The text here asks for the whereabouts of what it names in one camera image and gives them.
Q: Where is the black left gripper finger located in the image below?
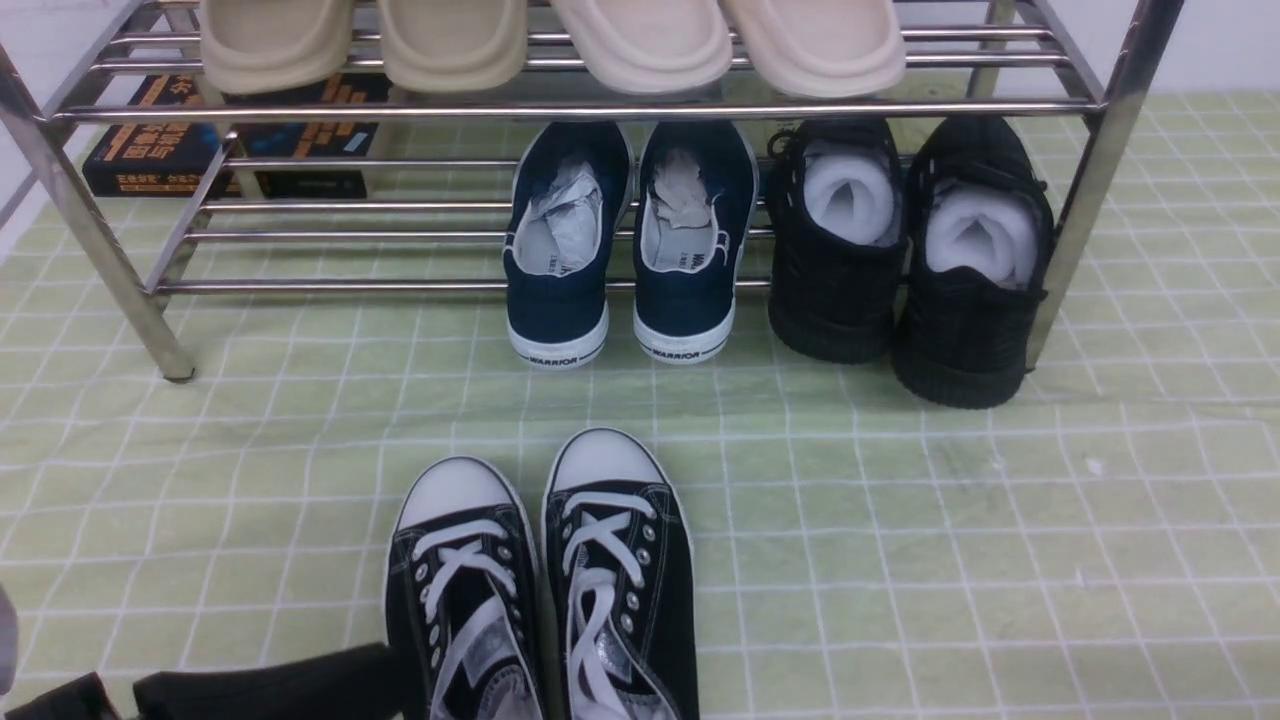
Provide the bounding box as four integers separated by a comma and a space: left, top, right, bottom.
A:
133, 643, 404, 719

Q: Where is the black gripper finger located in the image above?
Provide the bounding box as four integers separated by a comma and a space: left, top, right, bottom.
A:
5, 673, 122, 720

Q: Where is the black canvas sneaker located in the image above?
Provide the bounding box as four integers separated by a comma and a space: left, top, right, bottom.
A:
541, 427, 701, 719
384, 456, 547, 719

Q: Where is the metal shoe rack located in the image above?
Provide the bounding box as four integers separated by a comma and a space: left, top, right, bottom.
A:
3, 1, 1183, 384

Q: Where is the navy sneaker left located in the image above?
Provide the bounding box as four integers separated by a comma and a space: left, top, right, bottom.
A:
502, 120, 635, 370

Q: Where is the navy sneaker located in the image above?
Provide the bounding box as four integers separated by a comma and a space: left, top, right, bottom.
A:
634, 120, 759, 365
502, 120, 635, 370

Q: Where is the black orange book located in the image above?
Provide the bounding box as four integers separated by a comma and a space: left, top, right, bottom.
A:
82, 74, 393, 199

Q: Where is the navy sneaker right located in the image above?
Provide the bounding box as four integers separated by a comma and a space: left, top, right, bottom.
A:
634, 120, 759, 365

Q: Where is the tan slipper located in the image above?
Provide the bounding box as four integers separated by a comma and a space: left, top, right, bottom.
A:
198, 1, 355, 95
378, 1, 529, 94

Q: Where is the tan slipper far left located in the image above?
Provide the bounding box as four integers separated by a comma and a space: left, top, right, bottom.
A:
198, 1, 355, 95

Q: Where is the black knit shoe left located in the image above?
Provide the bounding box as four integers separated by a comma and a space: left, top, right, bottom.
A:
764, 117, 909, 365

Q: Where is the black knit shoe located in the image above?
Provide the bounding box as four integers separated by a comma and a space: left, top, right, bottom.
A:
891, 115, 1055, 410
764, 117, 909, 365

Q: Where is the cream slipper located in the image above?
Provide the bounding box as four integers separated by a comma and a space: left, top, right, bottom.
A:
721, 1, 908, 99
550, 1, 733, 95

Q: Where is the black knit shoe right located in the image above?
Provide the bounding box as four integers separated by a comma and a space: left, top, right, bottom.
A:
891, 115, 1055, 410

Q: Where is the cream slipper far right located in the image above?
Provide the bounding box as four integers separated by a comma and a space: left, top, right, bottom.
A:
721, 1, 908, 99

